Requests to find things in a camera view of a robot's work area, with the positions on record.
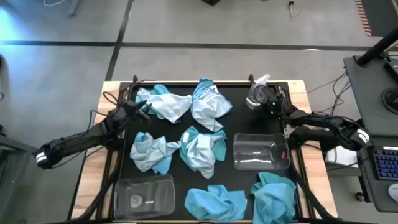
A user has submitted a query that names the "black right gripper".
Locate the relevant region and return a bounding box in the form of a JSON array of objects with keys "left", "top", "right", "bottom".
[{"left": 249, "top": 84, "right": 286, "bottom": 118}]

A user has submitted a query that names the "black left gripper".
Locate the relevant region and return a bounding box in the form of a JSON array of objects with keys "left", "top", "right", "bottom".
[{"left": 115, "top": 99, "right": 153, "bottom": 125}]

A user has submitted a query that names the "pale blue microfiber towel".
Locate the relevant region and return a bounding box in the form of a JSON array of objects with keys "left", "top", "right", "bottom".
[
  {"left": 136, "top": 88, "right": 193, "bottom": 124},
  {"left": 129, "top": 132, "right": 181, "bottom": 172},
  {"left": 190, "top": 85, "right": 233, "bottom": 133},
  {"left": 182, "top": 132, "right": 218, "bottom": 180}
]

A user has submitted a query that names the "teal microfiber towel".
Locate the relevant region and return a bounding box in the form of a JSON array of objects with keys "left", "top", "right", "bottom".
[{"left": 179, "top": 126, "right": 228, "bottom": 169}]

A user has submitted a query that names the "clear plastic spray bottle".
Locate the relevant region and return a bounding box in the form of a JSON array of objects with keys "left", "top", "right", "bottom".
[{"left": 245, "top": 73, "right": 272, "bottom": 110}]

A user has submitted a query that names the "black table mat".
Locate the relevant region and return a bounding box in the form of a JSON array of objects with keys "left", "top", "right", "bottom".
[{"left": 119, "top": 83, "right": 302, "bottom": 222}]

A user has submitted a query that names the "clear plastic basket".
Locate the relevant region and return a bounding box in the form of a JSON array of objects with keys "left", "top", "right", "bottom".
[
  {"left": 233, "top": 132, "right": 291, "bottom": 171},
  {"left": 113, "top": 174, "right": 177, "bottom": 221}
]

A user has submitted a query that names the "white paper sheet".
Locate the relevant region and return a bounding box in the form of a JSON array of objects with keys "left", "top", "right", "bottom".
[{"left": 325, "top": 145, "right": 359, "bottom": 169}]

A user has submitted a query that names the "gray desk top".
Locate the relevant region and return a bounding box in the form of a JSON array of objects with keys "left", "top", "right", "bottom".
[
  {"left": 354, "top": 134, "right": 398, "bottom": 213},
  {"left": 343, "top": 55, "right": 398, "bottom": 138}
]

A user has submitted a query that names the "gray metal leg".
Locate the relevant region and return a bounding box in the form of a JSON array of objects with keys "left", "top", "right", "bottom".
[{"left": 67, "top": 0, "right": 82, "bottom": 17}]

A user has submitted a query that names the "black pole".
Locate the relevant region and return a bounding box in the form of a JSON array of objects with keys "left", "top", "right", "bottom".
[{"left": 356, "top": 27, "right": 398, "bottom": 67}]

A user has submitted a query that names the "black round desk device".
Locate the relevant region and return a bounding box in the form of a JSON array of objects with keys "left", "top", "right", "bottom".
[{"left": 381, "top": 87, "right": 398, "bottom": 114}]

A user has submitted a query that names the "black flat desk device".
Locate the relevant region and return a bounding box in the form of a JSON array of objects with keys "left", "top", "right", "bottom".
[{"left": 384, "top": 57, "right": 398, "bottom": 84}]

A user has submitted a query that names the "backlit black keyboard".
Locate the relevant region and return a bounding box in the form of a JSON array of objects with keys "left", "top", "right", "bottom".
[{"left": 368, "top": 145, "right": 398, "bottom": 182}]

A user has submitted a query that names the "dark rug with orange edge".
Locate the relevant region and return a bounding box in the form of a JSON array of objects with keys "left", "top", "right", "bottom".
[{"left": 355, "top": 0, "right": 398, "bottom": 37}]

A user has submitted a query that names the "gray metal side table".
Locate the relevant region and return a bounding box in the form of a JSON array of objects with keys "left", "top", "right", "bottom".
[{"left": 0, "top": 124, "right": 52, "bottom": 224}]

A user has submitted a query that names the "white computer mouse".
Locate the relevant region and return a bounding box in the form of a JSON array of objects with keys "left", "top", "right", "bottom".
[{"left": 387, "top": 182, "right": 398, "bottom": 203}]

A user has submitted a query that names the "yellow cable with black plug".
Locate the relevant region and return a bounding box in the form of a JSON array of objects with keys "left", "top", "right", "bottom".
[{"left": 287, "top": 0, "right": 305, "bottom": 19}]

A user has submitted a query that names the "black diagonal frame strut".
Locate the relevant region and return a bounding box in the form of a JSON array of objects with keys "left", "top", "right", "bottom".
[
  {"left": 70, "top": 167, "right": 125, "bottom": 222},
  {"left": 290, "top": 169, "right": 335, "bottom": 222}
]

